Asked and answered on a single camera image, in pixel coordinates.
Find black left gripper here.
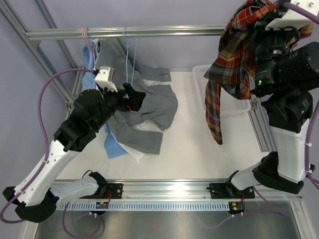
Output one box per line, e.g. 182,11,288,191
92,83,146,131

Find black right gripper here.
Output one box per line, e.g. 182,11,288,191
247,12,300,94

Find plaid shirt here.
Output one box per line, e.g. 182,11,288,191
203,0,315,145

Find light blue hanger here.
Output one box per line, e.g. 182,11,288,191
123,24,138,87

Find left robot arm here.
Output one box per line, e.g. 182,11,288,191
2,83,146,223

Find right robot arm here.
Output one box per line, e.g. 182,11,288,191
224,13,319,198

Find grey shirt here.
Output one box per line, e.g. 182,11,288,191
96,38,178,154

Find light blue shirt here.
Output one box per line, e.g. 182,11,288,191
82,43,127,159

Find pink hanger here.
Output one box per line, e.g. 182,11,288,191
84,26,96,63
81,26,91,51

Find white plastic basket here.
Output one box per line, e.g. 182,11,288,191
192,65,251,117

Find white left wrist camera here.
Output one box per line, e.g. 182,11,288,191
95,66,118,92

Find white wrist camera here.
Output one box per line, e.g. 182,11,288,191
265,0,319,30
95,66,118,92

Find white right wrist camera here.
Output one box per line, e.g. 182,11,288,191
265,0,319,30

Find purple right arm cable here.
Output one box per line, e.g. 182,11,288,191
283,1,319,187

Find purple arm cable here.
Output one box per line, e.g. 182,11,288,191
283,1,319,187
0,68,99,223

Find aluminium hanging rail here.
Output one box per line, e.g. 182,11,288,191
26,25,225,40

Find aluminium frame right posts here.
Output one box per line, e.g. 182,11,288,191
248,96,277,152

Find aluminium frame posts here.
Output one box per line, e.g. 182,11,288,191
0,0,84,112
248,96,277,152

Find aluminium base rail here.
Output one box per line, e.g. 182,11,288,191
49,179,302,201

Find white slotted cable duct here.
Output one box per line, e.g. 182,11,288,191
57,201,230,212

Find purple floor cable left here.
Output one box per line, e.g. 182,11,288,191
62,202,103,237

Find purple floor cable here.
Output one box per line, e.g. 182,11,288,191
194,186,285,229
62,202,103,237

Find aluminium frame left posts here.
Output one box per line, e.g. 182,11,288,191
0,0,84,112

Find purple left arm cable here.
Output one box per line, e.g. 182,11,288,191
0,68,99,223

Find purple floor cable right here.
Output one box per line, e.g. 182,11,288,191
194,186,285,229

